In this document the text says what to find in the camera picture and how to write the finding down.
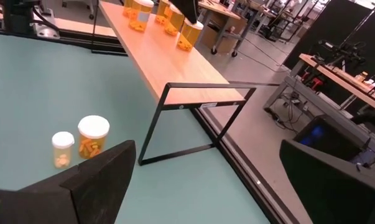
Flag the pale yellow pill bottle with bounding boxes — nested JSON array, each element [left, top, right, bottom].
[[51, 131, 76, 170]]

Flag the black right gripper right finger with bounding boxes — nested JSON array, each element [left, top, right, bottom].
[[279, 138, 375, 224]]

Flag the amber pill bottle white cap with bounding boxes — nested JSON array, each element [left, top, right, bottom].
[[164, 4, 185, 36], [77, 115, 111, 160], [155, 0, 171, 26], [128, 0, 155, 32], [123, 0, 134, 18]]

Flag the green table mat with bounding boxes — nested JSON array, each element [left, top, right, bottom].
[[0, 30, 272, 224]]

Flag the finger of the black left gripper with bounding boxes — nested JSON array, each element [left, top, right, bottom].
[[168, 0, 199, 25]]

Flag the large amber pill bottle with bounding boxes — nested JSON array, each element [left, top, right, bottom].
[[176, 17, 205, 52]]

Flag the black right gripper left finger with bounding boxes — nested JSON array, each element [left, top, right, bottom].
[[0, 139, 137, 224]]

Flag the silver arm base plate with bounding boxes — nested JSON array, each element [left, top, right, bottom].
[[31, 7, 61, 40]]

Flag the cardboard box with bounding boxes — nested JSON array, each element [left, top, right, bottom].
[[201, 14, 249, 54]]

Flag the grey wheeled cart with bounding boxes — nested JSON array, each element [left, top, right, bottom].
[[197, 0, 253, 58]]

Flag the wooden shelf black metal legs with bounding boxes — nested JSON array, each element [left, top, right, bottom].
[[91, 0, 257, 166]]

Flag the wood top grey desk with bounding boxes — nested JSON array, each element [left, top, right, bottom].
[[263, 52, 375, 147]]

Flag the red tool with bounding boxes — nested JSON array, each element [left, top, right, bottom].
[[302, 74, 325, 91]]

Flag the black partition wall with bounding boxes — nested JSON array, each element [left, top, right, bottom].
[[282, 0, 375, 103]]

